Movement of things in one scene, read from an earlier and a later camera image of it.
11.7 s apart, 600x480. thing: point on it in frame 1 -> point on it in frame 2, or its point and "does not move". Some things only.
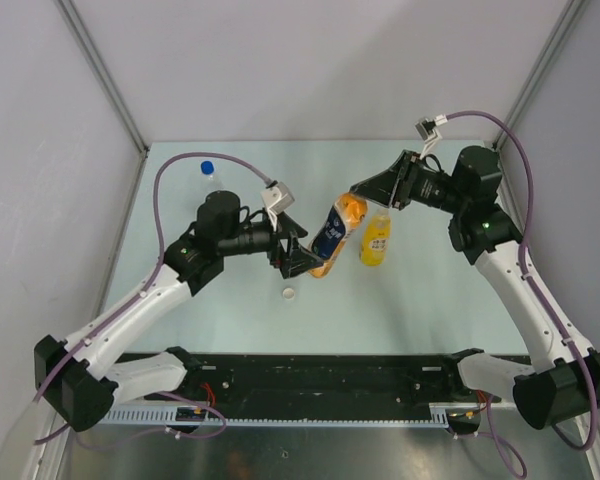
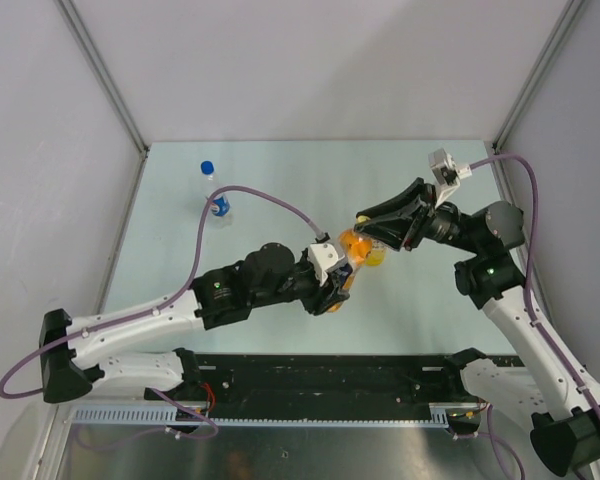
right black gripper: x=395 y=185 -> x=393 y=230
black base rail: x=316 y=381 does not move
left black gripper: x=296 y=259 -> x=322 y=300
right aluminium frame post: x=551 y=44 does not move
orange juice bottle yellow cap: x=348 y=212 -> x=356 y=250
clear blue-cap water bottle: x=207 y=168 does not move
